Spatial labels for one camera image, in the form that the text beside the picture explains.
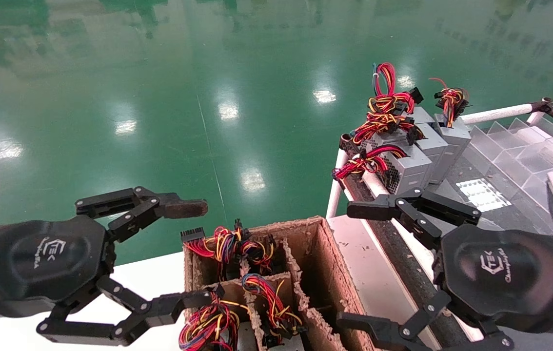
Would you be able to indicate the power supply with black connector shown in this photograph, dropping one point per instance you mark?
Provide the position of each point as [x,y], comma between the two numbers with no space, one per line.
[218,243]

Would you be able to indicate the black conveyor belt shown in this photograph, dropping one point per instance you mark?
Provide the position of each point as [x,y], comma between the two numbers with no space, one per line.
[505,222]

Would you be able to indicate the long white frame pipe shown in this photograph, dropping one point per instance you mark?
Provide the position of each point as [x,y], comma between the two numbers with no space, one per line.
[376,183]

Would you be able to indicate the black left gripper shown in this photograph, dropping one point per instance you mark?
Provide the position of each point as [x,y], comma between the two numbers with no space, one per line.
[37,263]

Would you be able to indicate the grey power supply mesh side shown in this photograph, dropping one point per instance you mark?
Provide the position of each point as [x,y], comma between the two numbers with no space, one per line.
[410,168]

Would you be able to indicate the clear plastic divider tray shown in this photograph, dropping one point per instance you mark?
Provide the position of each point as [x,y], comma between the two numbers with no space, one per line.
[525,156]

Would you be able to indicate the black pipe joint connector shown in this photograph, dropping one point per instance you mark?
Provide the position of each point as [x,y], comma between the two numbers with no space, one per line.
[347,144]
[549,106]

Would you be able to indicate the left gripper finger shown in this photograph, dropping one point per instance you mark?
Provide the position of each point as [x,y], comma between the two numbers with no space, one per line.
[179,208]

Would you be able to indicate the cardboard box with dividers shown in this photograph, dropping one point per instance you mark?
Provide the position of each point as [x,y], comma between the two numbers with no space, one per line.
[325,273]

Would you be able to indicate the white frame cross pipe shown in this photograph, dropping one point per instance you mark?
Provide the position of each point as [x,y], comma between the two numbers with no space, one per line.
[496,113]

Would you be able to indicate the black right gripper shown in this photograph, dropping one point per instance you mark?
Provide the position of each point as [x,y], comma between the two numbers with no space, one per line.
[496,273]

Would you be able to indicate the white frame leg pipe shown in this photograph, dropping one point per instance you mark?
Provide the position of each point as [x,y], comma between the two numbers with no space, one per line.
[335,195]

